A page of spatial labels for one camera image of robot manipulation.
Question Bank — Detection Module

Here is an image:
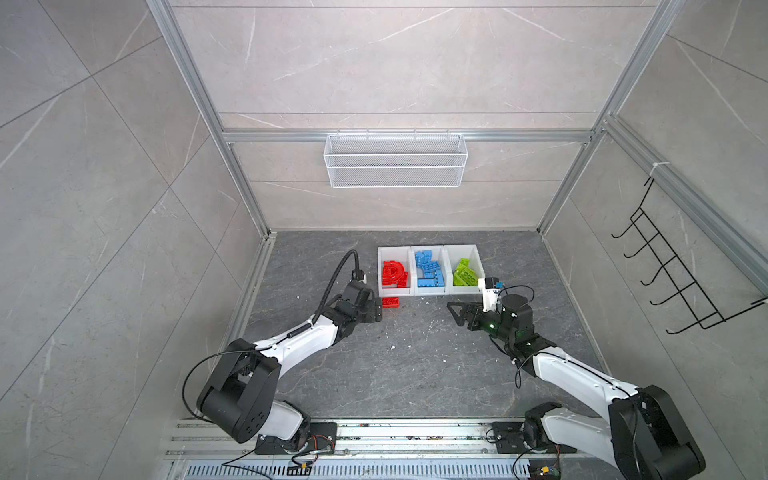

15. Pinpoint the aluminium front rail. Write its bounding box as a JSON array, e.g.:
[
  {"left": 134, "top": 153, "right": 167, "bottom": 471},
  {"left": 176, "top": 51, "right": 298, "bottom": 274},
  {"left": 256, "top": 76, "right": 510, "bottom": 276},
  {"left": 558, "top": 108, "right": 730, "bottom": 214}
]
[{"left": 161, "top": 417, "right": 621, "bottom": 479}]

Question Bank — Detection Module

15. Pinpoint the green lego brick bottom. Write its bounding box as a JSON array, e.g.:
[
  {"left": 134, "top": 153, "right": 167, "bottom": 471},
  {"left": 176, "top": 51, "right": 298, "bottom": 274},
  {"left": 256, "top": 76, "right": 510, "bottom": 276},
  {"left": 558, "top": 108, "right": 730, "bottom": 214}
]
[{"left": 453, "top": 258, "right": 478, "bottom": 287}]

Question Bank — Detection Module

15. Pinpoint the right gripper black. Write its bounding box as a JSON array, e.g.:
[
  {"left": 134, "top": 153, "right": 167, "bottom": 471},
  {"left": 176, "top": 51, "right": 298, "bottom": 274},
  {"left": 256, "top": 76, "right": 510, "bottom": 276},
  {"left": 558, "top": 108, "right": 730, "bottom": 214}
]
[{"left": 448, "top": 300, "right": 517, "bottom": 346}]

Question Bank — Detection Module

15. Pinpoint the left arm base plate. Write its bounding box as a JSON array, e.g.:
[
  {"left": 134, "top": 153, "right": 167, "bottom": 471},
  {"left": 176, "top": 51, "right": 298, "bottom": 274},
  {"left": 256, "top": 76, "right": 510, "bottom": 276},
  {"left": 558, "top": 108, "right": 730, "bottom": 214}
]
[{"left": 255, "top": 421, "right": 338, "bottom": 455}]

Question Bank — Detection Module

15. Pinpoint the white wire mesh basket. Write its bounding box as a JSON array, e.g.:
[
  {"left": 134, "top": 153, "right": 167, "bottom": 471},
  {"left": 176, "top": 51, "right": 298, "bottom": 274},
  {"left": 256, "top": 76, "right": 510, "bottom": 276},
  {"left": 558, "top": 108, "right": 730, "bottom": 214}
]
[{"left": 323, "top": 133, "right": 469, "bottom": 188}]

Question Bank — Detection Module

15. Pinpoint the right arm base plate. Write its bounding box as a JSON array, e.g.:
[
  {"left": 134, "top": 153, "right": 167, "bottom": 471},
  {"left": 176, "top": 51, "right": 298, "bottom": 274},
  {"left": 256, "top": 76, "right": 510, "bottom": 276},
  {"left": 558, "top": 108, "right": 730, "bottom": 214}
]
[{"left": 484, "top": 421, "right": 577, "bottom": 454}]

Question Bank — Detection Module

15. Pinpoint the white three-compartment bin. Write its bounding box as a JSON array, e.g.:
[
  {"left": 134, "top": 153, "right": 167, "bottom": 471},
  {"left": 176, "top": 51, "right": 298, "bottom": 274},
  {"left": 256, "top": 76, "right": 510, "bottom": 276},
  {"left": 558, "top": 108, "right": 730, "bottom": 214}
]
[{"left": 377, "top": 244, "right": 485, "bottom": 297}]

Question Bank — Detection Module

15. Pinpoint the red arch lego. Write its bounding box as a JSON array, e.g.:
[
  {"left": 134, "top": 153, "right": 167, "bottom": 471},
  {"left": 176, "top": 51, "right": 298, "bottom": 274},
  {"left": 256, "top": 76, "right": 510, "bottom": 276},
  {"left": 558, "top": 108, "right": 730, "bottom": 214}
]
[{"left": 381, "top": 261, "right": 409, "bottom": 288}]

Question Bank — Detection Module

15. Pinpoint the blue lego brick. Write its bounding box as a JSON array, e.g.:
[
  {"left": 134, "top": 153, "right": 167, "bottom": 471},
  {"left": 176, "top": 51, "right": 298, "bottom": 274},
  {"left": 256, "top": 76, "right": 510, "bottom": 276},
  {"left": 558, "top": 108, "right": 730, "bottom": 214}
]
[
  {"left": 420, "top": 261, "right": 443, "bottom": 279},
  {"left": 414, "top": 250, "right": 436, "bottom": 269},
  {"left": 417, "top": 271, "right": 445, "bottom": 288}
]

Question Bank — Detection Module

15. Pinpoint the red lego brick upper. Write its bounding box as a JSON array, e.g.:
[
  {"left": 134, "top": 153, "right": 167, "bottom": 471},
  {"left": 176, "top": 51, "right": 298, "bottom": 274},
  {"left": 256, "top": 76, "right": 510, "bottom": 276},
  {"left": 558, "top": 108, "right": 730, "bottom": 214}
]
[{"left": 381, "top": 297, "right": 400, "bottom": 309}]

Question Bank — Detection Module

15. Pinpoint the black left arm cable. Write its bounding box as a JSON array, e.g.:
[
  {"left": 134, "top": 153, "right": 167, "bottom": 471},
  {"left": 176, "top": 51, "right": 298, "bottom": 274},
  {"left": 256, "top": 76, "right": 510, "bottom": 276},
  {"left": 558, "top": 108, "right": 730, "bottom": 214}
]
[{"left": 311, "top": 249, "right": 368, "bottom": 325}]

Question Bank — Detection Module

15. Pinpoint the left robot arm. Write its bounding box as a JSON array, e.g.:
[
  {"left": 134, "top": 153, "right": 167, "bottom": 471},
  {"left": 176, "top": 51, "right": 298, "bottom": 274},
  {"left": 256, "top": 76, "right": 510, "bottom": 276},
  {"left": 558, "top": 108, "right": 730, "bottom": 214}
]
[{"left": 181, "top": 277, "right": 382, "bottom": 451}]

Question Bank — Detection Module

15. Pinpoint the blue lego brick top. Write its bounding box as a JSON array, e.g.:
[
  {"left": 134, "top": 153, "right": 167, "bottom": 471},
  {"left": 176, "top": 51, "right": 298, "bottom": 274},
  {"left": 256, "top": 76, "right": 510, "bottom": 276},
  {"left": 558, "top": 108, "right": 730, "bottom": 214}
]
[{"left": 420, "top": 261, "right": 443, "bottom": 279}]

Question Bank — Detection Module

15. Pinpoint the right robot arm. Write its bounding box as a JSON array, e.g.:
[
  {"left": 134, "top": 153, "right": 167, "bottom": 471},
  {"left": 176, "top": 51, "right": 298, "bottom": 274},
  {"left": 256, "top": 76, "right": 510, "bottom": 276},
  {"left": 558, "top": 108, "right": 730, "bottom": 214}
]
[{"left": 447, "top": 277, "right": 706, "bottom": 479}]

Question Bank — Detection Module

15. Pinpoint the black wire hook rack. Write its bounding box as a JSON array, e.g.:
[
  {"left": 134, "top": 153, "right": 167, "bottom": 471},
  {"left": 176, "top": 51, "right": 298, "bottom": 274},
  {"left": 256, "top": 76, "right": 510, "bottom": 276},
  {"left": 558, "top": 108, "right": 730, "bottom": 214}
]
[{"left": 611, "top": 178, "right": 767, "bottom": 335}]

